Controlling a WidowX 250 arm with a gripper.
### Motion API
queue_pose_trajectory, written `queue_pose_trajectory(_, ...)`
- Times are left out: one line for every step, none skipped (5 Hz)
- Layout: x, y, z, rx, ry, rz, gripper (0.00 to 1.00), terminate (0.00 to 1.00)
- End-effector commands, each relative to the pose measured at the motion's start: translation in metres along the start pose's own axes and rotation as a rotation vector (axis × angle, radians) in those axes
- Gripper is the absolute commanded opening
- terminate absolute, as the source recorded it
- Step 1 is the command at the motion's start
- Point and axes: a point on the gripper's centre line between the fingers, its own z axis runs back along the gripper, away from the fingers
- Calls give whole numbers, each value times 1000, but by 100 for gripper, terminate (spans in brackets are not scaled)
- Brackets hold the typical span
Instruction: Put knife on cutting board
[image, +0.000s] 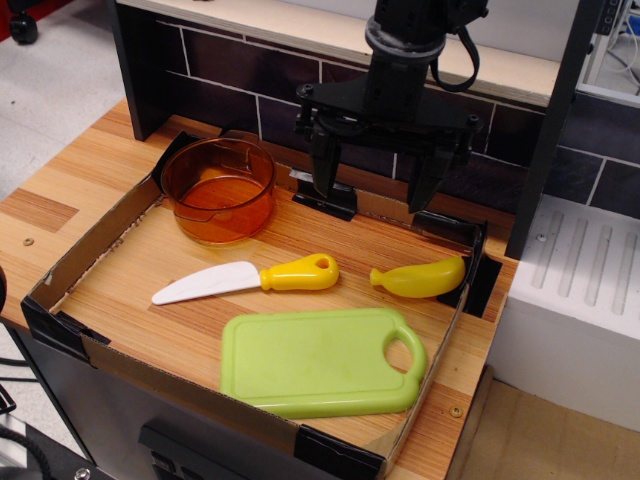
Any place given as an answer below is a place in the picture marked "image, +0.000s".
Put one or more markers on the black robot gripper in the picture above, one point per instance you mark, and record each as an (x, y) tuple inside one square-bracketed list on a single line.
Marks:
[(389, 107)]

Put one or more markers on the yellow handled white toy knife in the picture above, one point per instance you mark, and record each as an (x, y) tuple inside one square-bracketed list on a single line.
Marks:
[(313, 272)]

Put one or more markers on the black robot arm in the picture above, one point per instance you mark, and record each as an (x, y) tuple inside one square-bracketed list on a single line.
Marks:
[(425, 12)]

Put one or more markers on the cardboard fence with black tape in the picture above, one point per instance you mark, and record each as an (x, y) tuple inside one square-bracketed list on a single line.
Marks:
[(124, 370)]

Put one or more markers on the green plastic cutting board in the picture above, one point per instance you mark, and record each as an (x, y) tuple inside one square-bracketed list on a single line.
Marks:
[(319, 364)]

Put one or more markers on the yellow toy banana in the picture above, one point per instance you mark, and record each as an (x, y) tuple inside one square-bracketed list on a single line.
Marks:
[(422, 281)]

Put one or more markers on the orange transparent plastic pot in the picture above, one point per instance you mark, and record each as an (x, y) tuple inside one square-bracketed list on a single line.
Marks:
[(220, 190)]

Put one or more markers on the dark tile toy backsplash shelf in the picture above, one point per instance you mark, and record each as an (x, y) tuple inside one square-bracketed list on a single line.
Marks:
[(233, 80)]

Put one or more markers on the white toy sink drainer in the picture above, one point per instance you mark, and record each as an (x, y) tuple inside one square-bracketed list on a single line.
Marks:
[(569, 331)]

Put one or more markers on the black caster wheel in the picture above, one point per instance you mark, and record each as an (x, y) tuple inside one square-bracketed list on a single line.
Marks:
[(23, 28)]

